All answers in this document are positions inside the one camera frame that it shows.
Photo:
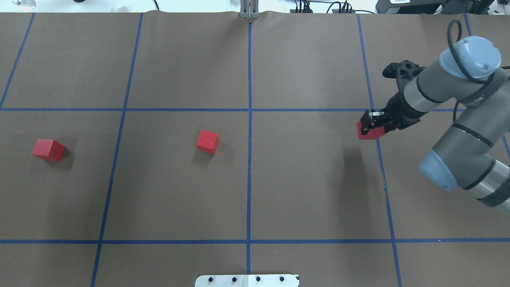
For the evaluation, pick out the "aluminium frame post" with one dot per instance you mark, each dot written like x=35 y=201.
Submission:
x=249 y=9

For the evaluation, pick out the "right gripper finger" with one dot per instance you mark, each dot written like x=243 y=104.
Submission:
x=372 y=119
x=369 y=131

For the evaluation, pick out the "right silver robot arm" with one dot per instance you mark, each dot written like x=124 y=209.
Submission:
x=470 y=73

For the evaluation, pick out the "red block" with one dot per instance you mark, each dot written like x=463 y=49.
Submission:
x=208 y=142
x=364 y=137
x=49 y=150

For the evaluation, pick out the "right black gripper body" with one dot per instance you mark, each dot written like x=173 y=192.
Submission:
x=399 y=107

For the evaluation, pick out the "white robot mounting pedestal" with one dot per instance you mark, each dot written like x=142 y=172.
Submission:
x=248 y=280

